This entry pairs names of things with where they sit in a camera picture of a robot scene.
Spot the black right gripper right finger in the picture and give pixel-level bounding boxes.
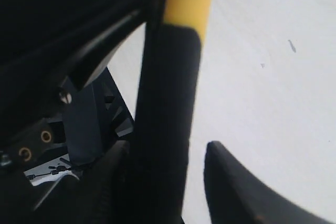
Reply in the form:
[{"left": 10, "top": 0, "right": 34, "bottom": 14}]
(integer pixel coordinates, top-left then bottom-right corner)
[{"left": 204, "top": 141, "right": 327, "bottom": 223}]

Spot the black yellow claw hammer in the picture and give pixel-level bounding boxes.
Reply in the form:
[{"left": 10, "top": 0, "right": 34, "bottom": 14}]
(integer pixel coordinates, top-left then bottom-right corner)
[{"left": 104, "top": 0, "right": 216, "bottom": 224}]

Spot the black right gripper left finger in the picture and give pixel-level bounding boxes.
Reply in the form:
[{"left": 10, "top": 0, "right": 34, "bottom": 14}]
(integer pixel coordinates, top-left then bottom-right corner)
[{"left": 1, "top": 0, "right": 154, "bottom": 223}]

